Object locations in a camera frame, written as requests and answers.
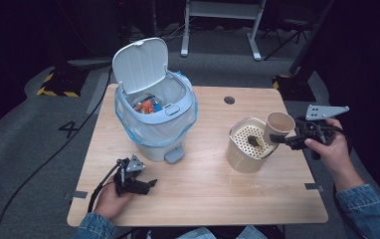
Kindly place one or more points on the black tripod stand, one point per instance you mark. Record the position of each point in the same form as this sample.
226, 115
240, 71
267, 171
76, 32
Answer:
287, 36

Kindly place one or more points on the dark wet tea residue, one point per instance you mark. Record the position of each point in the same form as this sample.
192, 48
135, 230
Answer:
255, 141

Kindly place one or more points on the person's left hand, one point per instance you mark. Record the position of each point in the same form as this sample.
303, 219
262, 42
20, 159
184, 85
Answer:
110, 202

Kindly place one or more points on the brown paper cup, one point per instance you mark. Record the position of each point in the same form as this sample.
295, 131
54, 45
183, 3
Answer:
276, 127

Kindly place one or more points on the person's right hand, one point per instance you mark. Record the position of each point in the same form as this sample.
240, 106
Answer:
339, 152

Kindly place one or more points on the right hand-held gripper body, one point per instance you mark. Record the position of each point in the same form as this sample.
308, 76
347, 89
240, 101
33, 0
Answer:
324, 112

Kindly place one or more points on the orange and blue wrappers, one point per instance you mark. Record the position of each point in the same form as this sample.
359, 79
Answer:
145, 107

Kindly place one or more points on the person's legs in jeans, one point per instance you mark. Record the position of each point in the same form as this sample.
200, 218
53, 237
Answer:
196, 234

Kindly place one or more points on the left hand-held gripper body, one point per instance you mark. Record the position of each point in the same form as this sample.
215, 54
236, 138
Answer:
131, 181

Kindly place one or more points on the white metal desk frame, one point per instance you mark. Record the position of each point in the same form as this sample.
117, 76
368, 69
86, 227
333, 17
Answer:
224, 8

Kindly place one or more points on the white pedal trash can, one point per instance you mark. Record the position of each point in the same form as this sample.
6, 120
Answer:
141, 63

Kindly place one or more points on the beige round strainer container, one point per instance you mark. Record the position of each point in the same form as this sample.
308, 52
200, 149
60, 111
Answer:
241, 161

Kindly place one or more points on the grey tape piece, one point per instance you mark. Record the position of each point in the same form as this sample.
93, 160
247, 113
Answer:
313, 186

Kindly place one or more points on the yellow black striped base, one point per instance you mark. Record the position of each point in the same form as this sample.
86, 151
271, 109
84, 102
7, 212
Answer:
285, 84
57, 88

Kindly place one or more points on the translucent blue trash bag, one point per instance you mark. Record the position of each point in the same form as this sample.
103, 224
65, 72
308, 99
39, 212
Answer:
154, 131

